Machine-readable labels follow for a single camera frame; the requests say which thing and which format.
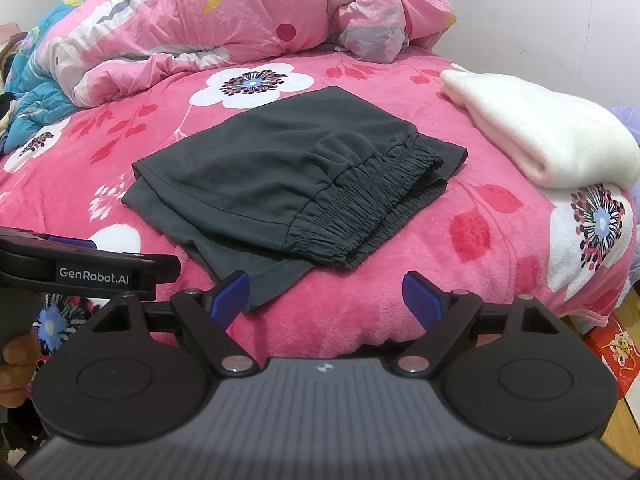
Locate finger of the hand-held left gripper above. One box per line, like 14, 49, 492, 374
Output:
0, 226, 98, 257

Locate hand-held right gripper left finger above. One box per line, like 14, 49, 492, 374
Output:
90, 271, 260, 377

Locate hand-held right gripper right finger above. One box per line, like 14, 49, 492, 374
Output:
389, 271, 562, 377

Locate dark grey shorts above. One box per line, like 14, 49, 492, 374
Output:
121, 86, 469, 314

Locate person's left hand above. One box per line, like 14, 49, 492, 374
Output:
0, 329, 43, 409

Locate pink floral bed blanket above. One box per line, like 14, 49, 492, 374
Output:
0, 52, 638, 361

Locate blue printed quilt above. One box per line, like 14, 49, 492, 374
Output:
0, 0, 76, 156

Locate red printed box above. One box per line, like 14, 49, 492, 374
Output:
582, 310, 640, 401

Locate white folded fleece cloth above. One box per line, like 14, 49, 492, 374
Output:
440, 69, 640, 191

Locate pink printed quilt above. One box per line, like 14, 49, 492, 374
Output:
37, 0, 458, 108

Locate light purple cloth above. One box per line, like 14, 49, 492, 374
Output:
609, 104, 640, 148

